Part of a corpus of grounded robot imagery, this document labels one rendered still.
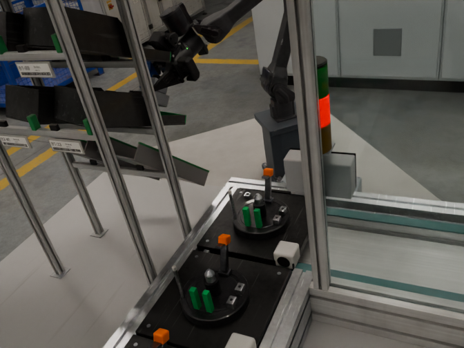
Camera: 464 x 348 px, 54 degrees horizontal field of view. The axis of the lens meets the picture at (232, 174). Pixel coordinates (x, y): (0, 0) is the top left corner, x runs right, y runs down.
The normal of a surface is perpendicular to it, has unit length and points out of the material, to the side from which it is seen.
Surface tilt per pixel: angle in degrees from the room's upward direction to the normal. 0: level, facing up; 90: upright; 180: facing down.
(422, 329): 90
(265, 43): 90
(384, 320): 90
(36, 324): 0
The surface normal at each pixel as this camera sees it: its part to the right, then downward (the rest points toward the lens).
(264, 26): -0.47, 0.54
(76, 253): -0.16, -0.83
